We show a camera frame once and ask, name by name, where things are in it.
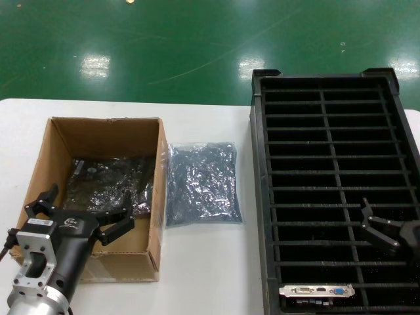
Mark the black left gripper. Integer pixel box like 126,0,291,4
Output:
24,182,137,302

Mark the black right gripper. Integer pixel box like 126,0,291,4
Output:
358,196,420,263

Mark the graphics card with metal bracket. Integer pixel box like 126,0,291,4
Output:
277,283,357,306

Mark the grey translucent antistatic bag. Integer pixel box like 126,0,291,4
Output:
165,140,246,228

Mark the bagged graphics card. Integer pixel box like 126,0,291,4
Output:
62,156,157,216

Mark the brown cardboard box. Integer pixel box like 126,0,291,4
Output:
9,116,170,284

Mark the black slotted plastic container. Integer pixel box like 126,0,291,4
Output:
248,67,420,315

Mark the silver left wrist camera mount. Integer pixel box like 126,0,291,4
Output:
11,217,57,298

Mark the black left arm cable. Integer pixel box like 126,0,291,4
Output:
0,227,18,263

